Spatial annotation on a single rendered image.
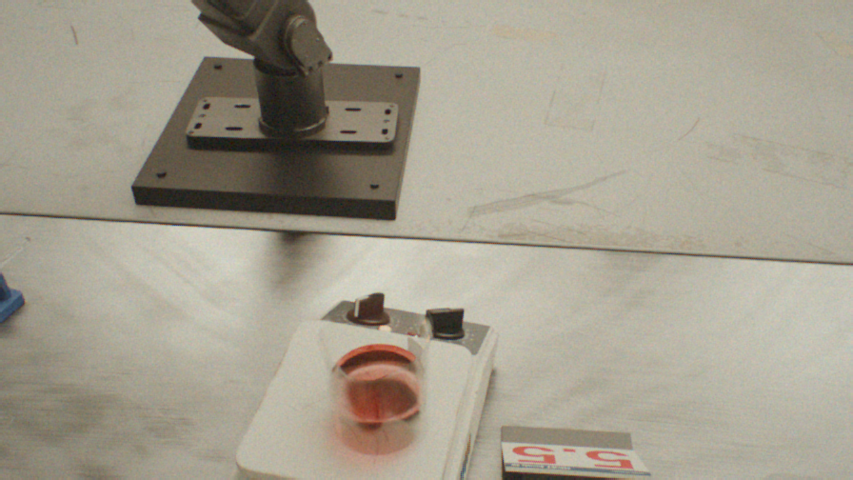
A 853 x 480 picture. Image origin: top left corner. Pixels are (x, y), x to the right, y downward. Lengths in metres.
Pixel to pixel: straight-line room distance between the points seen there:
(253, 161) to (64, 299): 0.21
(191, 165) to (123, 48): 0.28
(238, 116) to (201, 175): 0.09
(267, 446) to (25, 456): 0.21
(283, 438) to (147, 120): 0.51
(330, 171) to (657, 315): 0.32
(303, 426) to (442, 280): 0.25
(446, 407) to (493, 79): 0.53
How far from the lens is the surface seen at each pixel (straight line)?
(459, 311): 0.64
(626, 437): 0.66
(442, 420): 0.55
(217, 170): 0.85
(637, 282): 0.77
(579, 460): 0.61
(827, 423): 0.71
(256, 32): 0.78
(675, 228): 0.83
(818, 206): 0.90
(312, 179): 0.83
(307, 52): 0.81
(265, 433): 0.55
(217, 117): 0.91
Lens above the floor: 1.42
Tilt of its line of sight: 42 degrees down
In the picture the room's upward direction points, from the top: straight up
